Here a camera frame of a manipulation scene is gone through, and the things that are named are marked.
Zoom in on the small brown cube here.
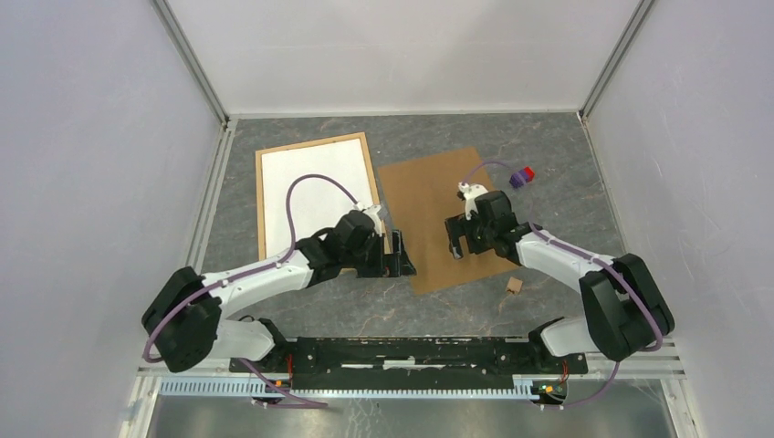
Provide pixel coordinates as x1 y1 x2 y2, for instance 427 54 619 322
506 277 523 295

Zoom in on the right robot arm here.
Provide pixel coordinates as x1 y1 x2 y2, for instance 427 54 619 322
445 183 675 372

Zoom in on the white paper sheet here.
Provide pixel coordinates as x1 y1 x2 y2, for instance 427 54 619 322
261 137 383 260

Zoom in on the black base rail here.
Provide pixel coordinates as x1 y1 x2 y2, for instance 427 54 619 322
253 337 589 391

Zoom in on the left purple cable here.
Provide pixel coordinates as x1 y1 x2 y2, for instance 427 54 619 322
142 173 364 411

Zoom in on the purple cable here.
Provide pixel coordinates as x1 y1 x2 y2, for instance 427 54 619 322
142 173 364 411
460 160 664 411

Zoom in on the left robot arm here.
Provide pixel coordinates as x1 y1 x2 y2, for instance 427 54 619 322
141 210 417 373

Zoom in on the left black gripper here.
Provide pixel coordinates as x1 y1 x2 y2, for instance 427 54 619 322
341 229 415 278

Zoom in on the brown backing board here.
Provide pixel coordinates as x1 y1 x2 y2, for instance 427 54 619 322
378 147 517 295

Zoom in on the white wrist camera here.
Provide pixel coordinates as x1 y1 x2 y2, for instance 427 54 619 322
353 202 387 235
458 182 488 220

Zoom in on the purple and red block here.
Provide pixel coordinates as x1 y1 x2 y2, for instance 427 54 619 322
509 166 535 189

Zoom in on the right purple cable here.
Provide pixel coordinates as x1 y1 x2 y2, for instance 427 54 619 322
460 160 664 411

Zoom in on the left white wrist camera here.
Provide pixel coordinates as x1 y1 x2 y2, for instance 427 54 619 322
353 202 387 235

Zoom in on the wooden picture frame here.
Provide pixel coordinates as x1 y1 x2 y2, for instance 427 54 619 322
254 131 392 262

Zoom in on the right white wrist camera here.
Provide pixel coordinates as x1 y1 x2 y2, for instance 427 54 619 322
458 182 488 220

